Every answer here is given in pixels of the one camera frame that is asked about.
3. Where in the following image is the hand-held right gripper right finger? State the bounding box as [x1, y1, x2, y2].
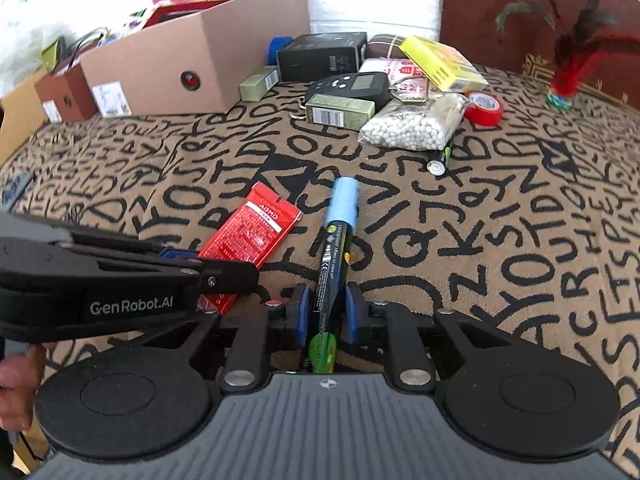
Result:
[346, 282, 517, 392]

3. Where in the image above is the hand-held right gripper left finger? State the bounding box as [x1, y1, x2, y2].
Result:
[139, 284, 309, 394]

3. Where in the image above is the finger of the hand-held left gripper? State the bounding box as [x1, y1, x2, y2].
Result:
[65, 227, 202, 263]
[95, 259, 260, 295]

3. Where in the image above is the red sachet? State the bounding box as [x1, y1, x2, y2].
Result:
[196, 181, 304, 317]

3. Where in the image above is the blue-capped black marker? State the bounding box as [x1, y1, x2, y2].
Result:
[306, 176, 361, 374]

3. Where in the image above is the large cardboard box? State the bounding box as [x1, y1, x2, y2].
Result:
[79, 0, 312, 117]

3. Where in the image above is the person's left hand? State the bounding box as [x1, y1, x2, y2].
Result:
[0, 345, 47, 433]

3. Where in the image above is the dark blue flat object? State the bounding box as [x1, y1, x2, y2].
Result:
[0, 171, 37, 207]

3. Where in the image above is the letter printed blanket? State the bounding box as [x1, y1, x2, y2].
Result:
[0, 62, 640, 480]

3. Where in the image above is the small brown cardboard box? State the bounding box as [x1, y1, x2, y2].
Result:
[34, 61, 99, 124]

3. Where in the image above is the flat cardboard sheet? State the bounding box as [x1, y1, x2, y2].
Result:
[0, 66, 52, 163]

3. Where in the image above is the black green battery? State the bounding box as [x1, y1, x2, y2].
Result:
[426, 139, 454, 177]

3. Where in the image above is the small pale green box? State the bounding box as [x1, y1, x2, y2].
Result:
[238, 65, 280, 103]

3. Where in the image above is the bag of white beads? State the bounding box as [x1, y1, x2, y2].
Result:
[358, 92, 467, 152]

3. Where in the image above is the green box with label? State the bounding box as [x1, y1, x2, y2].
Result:
[304, 93, 376, 131]

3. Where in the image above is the black digital hanging scale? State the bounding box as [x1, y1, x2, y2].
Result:
[290, 72, 392, 122]

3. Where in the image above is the blue round lid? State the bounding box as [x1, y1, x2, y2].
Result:
[267, 36, 294, 67]

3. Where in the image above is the black product box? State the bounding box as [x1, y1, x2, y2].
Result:
[275, 32, 369, 83]

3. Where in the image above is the white plastic bag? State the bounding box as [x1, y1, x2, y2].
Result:
[0, 0, 156, 96]

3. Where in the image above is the red tape roll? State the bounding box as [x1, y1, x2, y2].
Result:
[462, 90, 504, 127]

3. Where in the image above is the red box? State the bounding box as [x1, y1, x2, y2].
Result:
[144, 0, 242, 27]

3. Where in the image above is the yellow box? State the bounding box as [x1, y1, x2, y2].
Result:
[399, 35, 489, 94]

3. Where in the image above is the brown plaid pouch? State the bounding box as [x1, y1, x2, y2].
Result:
[364, 33, 417, 60]

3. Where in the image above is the red feather shuttlecock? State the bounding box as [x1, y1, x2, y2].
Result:
[494, 0, 640, 112]

